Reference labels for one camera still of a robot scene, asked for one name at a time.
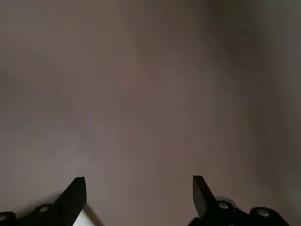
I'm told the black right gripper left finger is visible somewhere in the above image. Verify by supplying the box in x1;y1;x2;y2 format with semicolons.
0;176;87;226

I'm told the cream-colored tablecloth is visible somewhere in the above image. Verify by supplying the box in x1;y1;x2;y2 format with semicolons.
73;204;104;226

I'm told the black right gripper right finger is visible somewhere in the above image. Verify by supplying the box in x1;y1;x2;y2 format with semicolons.
188;175;291;226

